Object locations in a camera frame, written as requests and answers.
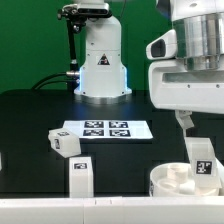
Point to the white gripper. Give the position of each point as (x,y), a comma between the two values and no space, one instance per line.
(172,87)

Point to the white round stool seat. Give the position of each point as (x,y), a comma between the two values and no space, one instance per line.
(176,180)

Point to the white marker sheet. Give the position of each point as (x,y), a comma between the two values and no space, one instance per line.
(109,129)

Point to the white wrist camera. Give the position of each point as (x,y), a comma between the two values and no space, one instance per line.
(164,47)

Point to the white front wall rail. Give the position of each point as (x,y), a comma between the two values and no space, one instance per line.
(114,210)

